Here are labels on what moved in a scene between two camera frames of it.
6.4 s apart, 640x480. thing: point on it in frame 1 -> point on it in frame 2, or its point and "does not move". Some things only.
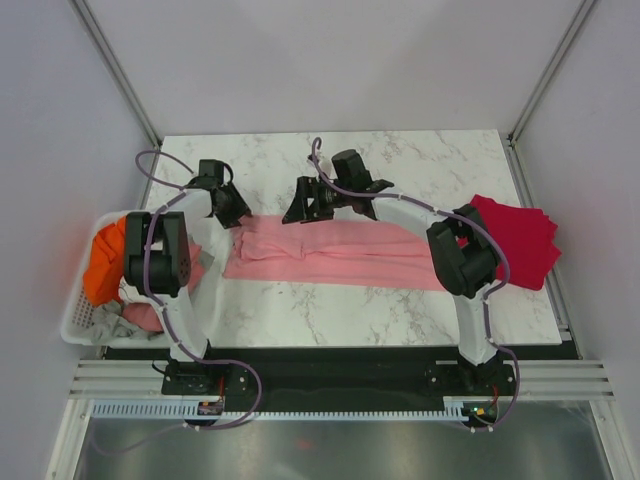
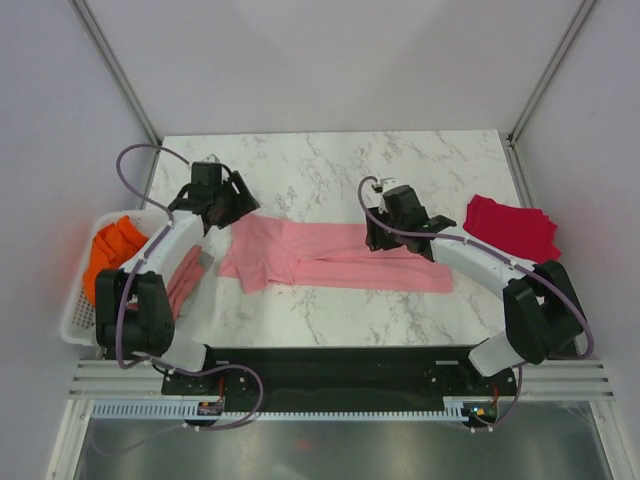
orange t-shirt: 106,265 does not move
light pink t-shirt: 347,254 does not move
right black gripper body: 331,199 -> 381,239
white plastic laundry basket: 80,311 does not move
